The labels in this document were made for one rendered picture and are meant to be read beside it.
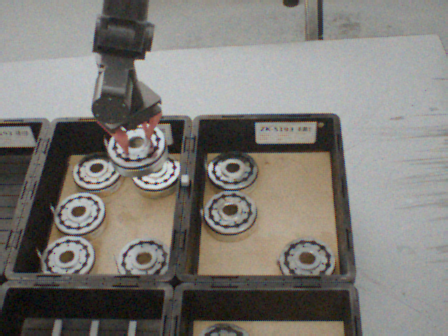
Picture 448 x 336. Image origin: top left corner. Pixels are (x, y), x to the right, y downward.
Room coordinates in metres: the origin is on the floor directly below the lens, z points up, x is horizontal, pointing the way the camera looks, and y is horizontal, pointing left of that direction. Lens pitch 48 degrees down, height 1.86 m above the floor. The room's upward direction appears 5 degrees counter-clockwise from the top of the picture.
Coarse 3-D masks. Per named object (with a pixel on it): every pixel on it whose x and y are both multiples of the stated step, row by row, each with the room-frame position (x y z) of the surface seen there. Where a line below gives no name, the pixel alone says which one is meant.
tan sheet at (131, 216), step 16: (64, 192) 0.90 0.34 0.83; (128, 192) 0.88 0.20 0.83; (176, 192) 0.87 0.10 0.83; (112, 208) 0.84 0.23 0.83; (128, 208) 0.84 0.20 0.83; (144, 208) 0.83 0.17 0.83; (160, 208) 0.83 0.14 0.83; (112, 224) 0.80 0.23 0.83; (128, 224) 0.80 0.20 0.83; (144, 224) 0.79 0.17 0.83; (160, 224) 0.79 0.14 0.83; (96, 240) 0.76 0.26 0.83; (112, 240) 0.76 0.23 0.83; (128, 240) 0.76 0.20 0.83; (112, 256) 0.72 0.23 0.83; (112, 272) 0.69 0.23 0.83
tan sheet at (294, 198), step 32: (256, 160) 0.94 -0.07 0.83; (288, 160) 0.93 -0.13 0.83; (320, 160) 0.92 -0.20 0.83; (256, 192) 0.85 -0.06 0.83; (288, 192) 0.84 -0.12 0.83; (320, 192) 0.83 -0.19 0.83; (288, 224) 0.76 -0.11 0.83; (320, 224) 0.75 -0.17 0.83; (224, 256) 0.70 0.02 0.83; (256, 256) 0.69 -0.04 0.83
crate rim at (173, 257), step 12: (60, 120) 1.01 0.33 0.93; (72, 120) 1.00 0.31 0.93; (84, 120) 1.00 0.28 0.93; (96, 120) 1.00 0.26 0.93; (168, 120) 0.98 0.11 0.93; (180, 120) 0.98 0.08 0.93; (48, 132) 0.98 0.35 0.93; (48, 144) 0.94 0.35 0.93; (36, 168) 0.88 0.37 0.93; (180, 168) 0.84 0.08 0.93; (36, 180) 0.85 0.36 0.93; (180, 180) 0.81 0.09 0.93; (36, 192) 0.82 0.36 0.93; (180, 192) 0.79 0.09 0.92; (24, 204) 0.79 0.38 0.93; (180, 204) 0.75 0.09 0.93; (24, 216) 0.76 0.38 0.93; (180, 216) 0.73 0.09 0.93; (24, 228) 0.73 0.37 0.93; (180, 228) 0.70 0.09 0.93; (12, 252) 0.68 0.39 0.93; (12, 264) 0.65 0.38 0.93; (168, 264) 0.63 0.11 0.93; (12, 276) 0.63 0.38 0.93; (24, 276) 0.63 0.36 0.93; (36, 276) 0.63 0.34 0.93; (48, 276) 0.63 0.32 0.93; (60, 276) 0.62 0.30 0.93; (72, 276) 0.62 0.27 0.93; (84, 276) 0.62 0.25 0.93; (96, 276) 0.62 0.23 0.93; (108, 276) 0.61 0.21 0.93; (120, 276) 0.61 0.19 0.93; (132, 276) 0.61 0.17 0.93; (144, 276) 0.61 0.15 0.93; (156, 276) 0.60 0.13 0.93; (168, 276) 0.60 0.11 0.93
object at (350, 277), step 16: (192, 128) 0.95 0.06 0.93; (336, 128) 0.91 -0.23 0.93; (192, 144) 0.90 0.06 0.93; (336, 144) 0.87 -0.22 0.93; (192, 160) 0.86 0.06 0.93; (192, 176) 0.82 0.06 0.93; (192, 192) 0.78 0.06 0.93; (352, 240) 0.64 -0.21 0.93; (352, 256) 0.61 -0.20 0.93; (176, 272) 0.61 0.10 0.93; (352, 272) 0.58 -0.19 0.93
